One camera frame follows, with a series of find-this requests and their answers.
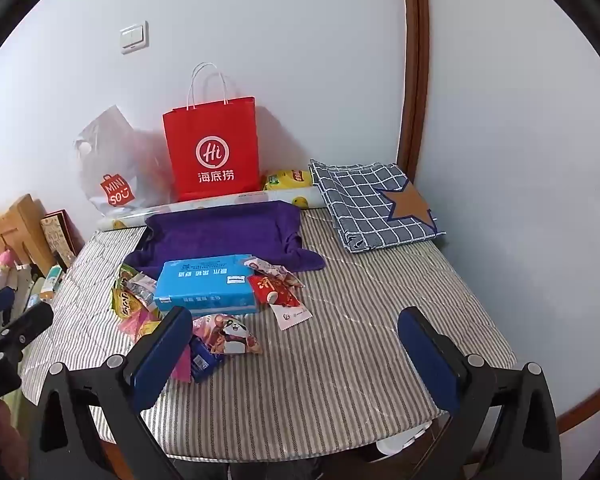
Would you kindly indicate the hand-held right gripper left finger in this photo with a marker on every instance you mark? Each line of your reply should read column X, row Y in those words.
column 162, row 355

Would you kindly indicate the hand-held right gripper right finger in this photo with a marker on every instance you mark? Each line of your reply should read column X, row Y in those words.
column 425, row 360

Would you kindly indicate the yellow fries picture snack packet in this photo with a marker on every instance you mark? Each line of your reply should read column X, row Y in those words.
column 151, row 329

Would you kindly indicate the blue snack packet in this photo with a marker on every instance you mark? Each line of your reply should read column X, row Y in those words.
column 202, row 357

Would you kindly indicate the pink translucent snack packet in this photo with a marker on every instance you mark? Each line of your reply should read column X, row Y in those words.
column 129, row 324

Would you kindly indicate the yellow cracker snack packet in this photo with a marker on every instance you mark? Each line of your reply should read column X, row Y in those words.
column 122, row 302

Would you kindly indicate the panda print snack packet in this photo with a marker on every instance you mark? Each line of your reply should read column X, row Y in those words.
column 227, row 332

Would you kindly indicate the white snack packet red border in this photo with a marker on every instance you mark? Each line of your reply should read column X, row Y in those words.
column 142, row 287

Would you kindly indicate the green cracker snack packet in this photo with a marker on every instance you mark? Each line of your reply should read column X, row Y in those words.
column 126, row 272

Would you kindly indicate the purple towel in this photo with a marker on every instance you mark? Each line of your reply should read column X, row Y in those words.
column 220, row 235

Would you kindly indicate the white snack packet red logo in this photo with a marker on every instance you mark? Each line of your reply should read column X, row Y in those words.
column 292, row 316

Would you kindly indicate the white pink snack packet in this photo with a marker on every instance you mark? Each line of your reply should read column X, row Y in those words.
column 267, row 266

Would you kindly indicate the person's left hand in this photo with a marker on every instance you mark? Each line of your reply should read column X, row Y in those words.
column 2, row 422

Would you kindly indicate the small pink snack packet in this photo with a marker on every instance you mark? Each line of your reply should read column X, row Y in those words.
column 182, row 362

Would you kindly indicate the pink plush toy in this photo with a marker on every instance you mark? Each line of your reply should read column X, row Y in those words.
column 2, row 260

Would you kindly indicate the teal white box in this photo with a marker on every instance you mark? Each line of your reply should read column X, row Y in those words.
column 50, row 280

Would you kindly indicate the blue tissue pack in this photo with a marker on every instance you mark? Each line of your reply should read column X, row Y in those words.
column 205, row 280

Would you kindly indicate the white plastic object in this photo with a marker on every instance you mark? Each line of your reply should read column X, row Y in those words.
column 400, row 442

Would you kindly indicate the brown patterned gift box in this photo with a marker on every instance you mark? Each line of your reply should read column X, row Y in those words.
column 60, row 237

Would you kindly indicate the striped quilted mattress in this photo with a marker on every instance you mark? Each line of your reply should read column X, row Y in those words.
column 330, row 350

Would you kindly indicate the grey checkered cloth bag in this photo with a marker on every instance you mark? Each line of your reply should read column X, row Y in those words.
column 370, row 205

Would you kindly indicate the white plastic shopping bag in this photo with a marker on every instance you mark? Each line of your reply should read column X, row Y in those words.
column 105, row 160

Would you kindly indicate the red paper bag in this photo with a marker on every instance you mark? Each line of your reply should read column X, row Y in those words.
column 212, row 155

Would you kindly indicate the large yellow snack bag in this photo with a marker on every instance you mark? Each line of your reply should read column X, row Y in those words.
column 287, row 179

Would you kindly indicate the wooden bed frame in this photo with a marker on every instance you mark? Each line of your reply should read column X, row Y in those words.
column 587, row 405

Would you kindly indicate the white wall switch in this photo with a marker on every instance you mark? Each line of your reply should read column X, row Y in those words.
column 133, row 37

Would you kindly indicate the wooden door frame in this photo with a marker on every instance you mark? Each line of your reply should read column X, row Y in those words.
column 414, row 60

